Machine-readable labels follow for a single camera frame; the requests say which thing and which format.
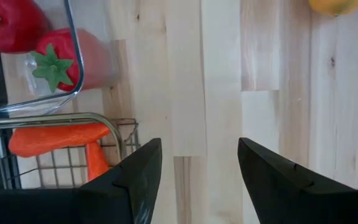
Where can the large orange toy carrot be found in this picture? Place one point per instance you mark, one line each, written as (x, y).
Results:
(48, 140)

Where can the clear plastic bin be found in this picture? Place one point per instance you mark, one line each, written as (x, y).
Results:
(26, 99)

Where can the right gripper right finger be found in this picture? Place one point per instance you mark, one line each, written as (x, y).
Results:
(291, 199)

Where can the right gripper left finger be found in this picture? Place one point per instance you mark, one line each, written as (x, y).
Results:
(104, 202)

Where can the large yellow toy lemon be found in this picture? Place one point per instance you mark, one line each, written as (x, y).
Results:
(334, 6)

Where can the red toy tomato green leaf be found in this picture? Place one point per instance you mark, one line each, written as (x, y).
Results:
(17, 25)
(64, 49)

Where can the small orange toy carrot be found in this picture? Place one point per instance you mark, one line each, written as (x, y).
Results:
(96, 161)

